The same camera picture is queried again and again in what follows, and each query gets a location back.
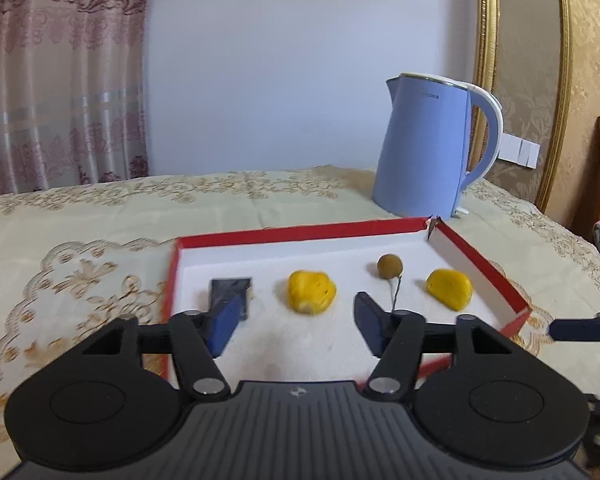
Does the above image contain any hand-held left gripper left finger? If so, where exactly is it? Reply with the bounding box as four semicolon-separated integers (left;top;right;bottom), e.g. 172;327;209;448
82;294;245;402

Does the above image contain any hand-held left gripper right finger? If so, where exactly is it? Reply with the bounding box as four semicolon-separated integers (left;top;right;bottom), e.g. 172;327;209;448
354;291;523;403

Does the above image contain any dark blue-grey block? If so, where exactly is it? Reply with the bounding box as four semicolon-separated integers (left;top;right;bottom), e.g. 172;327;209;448
209;276;254;321

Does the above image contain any small brown round fruit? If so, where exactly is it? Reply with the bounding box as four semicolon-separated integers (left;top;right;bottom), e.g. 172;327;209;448
376;254;406;314

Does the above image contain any yellow fruit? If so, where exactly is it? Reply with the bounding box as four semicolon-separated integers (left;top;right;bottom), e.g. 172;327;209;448
287;270;338;317
426;268;474;311

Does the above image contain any red cardboard box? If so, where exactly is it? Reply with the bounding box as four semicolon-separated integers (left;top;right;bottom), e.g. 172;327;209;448
165;216;532;393

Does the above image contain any cream gold floral tablecloth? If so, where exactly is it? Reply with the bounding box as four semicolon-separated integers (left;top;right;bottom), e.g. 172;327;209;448
0;164;600;480

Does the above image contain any light blue electric kettle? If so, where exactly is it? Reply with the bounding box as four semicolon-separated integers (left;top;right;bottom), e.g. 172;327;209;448
371;73;504;219

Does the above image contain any pink floral curtain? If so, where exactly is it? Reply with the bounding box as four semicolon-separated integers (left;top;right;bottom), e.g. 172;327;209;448
0;0;153;201

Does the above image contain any white wall socket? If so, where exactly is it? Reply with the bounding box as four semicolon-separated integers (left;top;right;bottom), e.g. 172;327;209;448
497;132;541;167

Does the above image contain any gold curved wall moulding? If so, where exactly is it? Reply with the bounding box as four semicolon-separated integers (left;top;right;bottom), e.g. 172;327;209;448
474;0;501;173
535;0;575;214

